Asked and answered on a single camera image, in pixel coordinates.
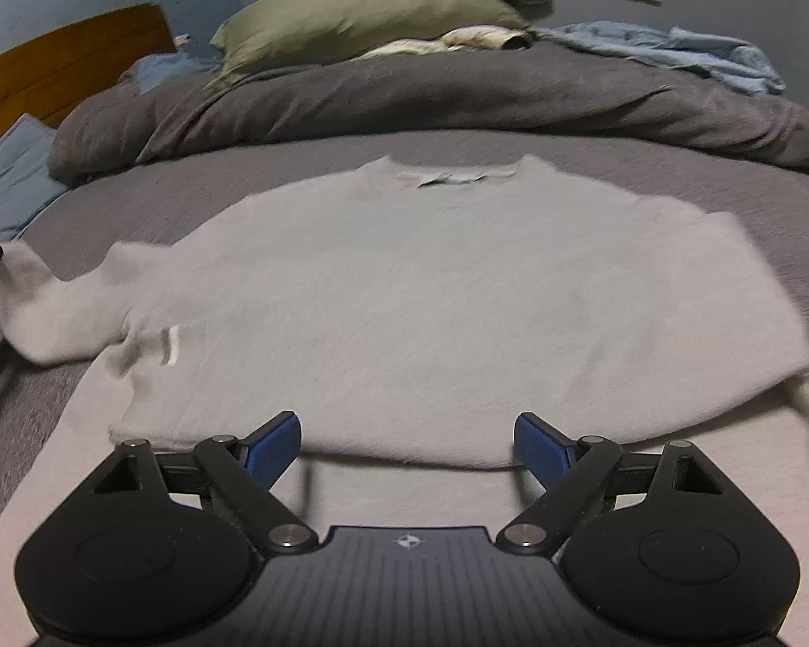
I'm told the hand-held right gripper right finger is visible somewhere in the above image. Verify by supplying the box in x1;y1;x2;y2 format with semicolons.
495;411;724;554

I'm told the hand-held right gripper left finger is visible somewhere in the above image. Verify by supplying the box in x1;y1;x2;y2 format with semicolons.
87;410;320;554

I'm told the blue quilted blanket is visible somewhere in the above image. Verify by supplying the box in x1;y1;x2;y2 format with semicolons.
0;54;223;245

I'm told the wooden headboard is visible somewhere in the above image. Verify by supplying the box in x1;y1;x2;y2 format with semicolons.
0;3;177;166

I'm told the grey duvet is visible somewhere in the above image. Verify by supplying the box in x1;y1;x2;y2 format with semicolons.
46;37;809;190

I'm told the cream cloth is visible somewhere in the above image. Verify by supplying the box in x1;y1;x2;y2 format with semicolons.
357;23;533;60

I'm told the light blue crumpled cloth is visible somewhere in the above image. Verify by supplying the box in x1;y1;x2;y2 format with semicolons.
536;22;786;97

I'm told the olive green pillow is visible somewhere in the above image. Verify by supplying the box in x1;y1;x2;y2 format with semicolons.
205;0;530;92

